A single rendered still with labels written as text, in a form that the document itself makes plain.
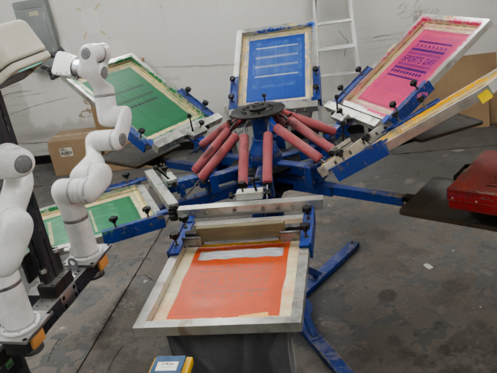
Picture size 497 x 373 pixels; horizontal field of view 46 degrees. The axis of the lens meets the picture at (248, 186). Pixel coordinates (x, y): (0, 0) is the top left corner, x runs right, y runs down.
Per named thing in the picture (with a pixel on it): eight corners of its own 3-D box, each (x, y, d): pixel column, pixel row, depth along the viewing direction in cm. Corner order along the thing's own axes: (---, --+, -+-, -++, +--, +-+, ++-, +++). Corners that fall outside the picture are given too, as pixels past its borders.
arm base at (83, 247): (57, 263, 220) (45, 226, 214) (73, 246, 231) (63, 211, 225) (93, 262, 216) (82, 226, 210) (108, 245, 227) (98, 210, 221)
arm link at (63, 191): (70, 212, 223) (59, 174, 217) (99, 212, 219) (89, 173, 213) (55, 223, 215) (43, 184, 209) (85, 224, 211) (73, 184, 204)
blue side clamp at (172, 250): (180, 266, 244) (177, 251, 241) (169, 266, 245) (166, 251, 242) (197, 232, 271) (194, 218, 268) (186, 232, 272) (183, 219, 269)
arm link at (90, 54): (119, 94, 238) (111, 41, 233) (100, 98, 226) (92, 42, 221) (101, 95, 241) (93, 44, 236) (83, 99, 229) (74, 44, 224)
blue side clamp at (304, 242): (313, 257, 233) (310, 243, 230) (300, 258, 234) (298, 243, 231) (316, 223, 260) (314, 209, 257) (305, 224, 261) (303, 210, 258)
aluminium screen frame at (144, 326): (302, 331, 189) (301, 322, 188) (134, 337, 201) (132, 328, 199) (313, 220, 260) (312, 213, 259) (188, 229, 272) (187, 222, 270)
